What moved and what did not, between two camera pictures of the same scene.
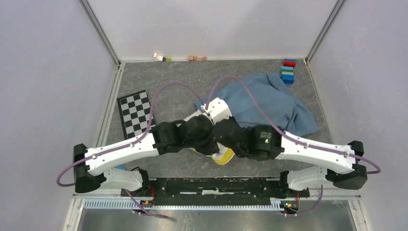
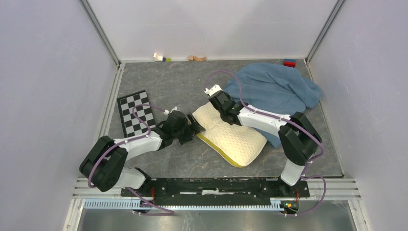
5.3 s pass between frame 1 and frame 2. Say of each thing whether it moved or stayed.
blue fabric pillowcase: moved
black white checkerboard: stayed
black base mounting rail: stayed
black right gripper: moved
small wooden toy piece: stayed
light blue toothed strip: stayed
